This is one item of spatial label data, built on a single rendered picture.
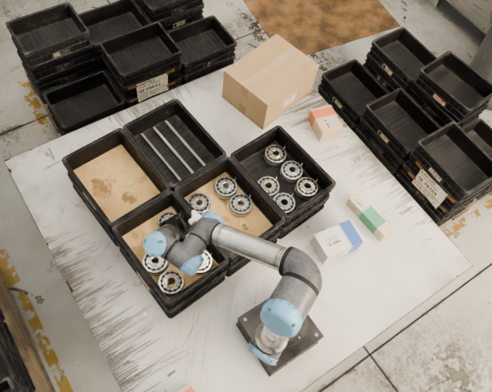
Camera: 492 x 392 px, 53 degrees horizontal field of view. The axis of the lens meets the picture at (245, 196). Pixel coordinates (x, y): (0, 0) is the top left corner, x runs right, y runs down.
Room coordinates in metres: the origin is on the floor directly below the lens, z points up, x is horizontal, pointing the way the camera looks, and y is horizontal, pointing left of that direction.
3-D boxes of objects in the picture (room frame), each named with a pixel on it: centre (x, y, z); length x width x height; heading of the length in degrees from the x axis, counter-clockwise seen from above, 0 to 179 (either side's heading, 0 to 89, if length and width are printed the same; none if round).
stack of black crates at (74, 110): (1.82, 1.06, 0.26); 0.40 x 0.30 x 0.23; 133
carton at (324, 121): (1.68, -0.34, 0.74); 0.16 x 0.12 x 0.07; 29
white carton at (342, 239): (1.01, -0.45, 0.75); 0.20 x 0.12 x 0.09; 126
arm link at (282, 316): (0.46, -0.18, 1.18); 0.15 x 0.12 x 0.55; 158
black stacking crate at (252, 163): (1.22, -0.14, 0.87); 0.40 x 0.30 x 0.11; 48
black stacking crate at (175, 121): (1.26, 0.36, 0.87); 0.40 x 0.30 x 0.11; 48
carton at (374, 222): (1.18, -0.59, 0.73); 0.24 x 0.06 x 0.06; 47
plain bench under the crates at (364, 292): (1.08, 0.03, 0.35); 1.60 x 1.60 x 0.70; 43
